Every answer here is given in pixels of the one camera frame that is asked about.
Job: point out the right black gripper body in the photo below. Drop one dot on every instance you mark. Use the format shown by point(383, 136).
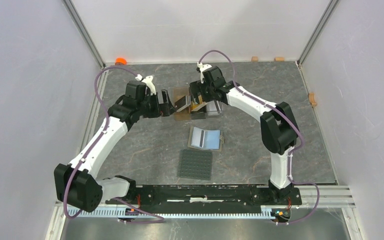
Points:
point(206, 90)

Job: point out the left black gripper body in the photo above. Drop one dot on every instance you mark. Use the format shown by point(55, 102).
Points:
point(149, 107)

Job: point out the gold credit card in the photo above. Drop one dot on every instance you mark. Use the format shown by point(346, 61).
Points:
point(197, 105)

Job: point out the clear card stand tray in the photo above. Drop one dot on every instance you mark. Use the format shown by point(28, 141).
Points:
point(214, 109)

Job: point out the white blue credit card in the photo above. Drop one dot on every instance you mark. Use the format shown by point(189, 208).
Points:
point(198, 138)

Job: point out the grey blue card holder wallet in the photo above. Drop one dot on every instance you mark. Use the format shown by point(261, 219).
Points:
point(206, 140)

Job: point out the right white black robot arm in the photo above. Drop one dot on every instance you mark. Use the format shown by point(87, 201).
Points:
point(279, 129)

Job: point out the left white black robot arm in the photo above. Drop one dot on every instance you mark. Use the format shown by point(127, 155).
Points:
point(76, 182)

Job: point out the orange round cap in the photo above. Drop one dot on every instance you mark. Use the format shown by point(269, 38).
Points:
point(120, 61)

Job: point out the left small wooden block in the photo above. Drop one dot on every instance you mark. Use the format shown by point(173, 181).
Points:
point(254, 59)

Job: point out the small wooden block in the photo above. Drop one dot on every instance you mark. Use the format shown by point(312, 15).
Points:
point(254, 59)
point(279, 59)

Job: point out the dark grey studded baseplate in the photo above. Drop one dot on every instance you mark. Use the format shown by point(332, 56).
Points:
point(195, 164)

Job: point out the right small wooden block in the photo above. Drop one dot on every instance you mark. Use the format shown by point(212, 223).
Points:
point(279, 59)

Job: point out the curved wooden piece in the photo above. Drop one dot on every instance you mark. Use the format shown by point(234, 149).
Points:
point(312, 99)

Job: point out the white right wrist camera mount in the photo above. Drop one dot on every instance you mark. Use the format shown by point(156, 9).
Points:
point(201, 68)

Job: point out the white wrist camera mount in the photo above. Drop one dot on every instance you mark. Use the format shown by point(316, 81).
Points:
point(201, 68)
point(148, 80)

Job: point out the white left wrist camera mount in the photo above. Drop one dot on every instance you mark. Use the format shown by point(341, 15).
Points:
point(148, 80)

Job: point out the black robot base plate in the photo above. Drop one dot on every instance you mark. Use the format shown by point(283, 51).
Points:
point(210, 198)

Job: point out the slotted cable duct strip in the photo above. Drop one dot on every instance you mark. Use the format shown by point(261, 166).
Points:
point(128, 213)

